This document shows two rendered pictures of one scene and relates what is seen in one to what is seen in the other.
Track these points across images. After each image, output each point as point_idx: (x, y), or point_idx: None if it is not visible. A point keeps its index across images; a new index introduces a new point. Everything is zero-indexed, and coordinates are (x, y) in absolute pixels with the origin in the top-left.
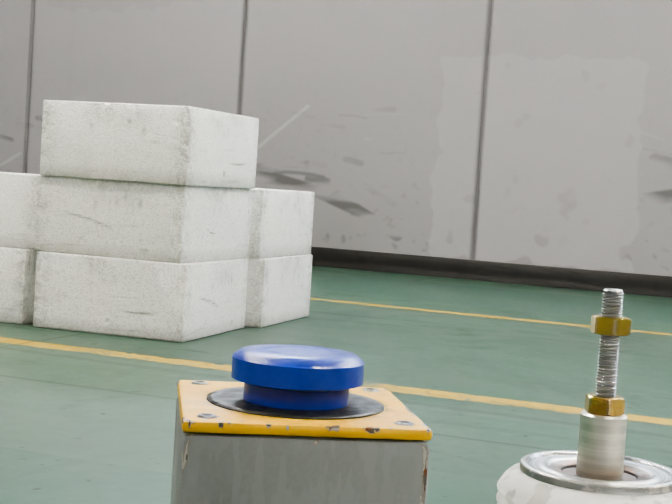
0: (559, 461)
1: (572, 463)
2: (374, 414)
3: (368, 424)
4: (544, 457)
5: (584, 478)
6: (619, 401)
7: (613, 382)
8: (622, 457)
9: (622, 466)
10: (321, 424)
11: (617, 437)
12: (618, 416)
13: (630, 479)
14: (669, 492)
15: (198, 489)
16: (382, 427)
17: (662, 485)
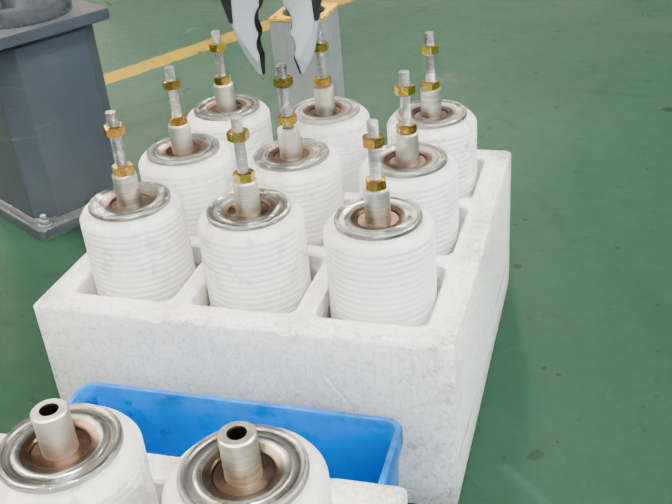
0: (450, 108)
1: (448, 111)
2: (285, 15)
3: (275, 14)
4: (456, 106)
5: (414, 106)
6: (422, 82)
7: (425, 74)
8: (422, 108)
9: (423, 112)
10: (277, 11)
11: (420, 97)
12: (422, 89)
13: (423, 119)
14: (398, 121)
15: None
16: (272, 15)
17: (397, 117)
